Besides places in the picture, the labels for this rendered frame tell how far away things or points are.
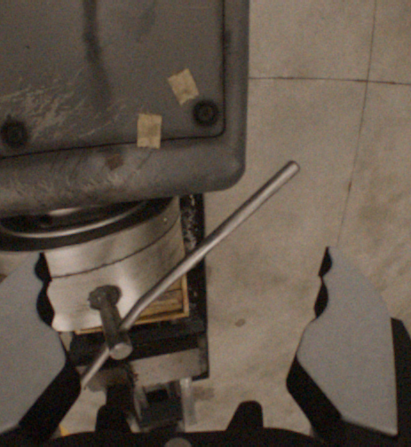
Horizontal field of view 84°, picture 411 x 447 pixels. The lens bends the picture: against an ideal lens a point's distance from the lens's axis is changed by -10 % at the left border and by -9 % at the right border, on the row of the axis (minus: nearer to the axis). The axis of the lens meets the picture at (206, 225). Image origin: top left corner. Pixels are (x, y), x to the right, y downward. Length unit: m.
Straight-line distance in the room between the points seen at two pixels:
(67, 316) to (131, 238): 0.13
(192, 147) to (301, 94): 1.55
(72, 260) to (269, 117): 1.49
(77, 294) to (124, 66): 0.24
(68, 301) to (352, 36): 1.95
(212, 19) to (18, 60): 0.15
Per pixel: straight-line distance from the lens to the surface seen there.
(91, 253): 0.30
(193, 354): 0.91
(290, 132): 1.74
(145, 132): 0.22
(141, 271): 0.34
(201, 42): 0.23
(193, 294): 1.30
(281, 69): 1.68
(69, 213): 0.33
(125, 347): 0.27
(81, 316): 0.35
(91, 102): 0.22
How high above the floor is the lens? 1.48
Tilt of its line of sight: 59 degrees down
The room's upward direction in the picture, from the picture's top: 153 degrees clockwise
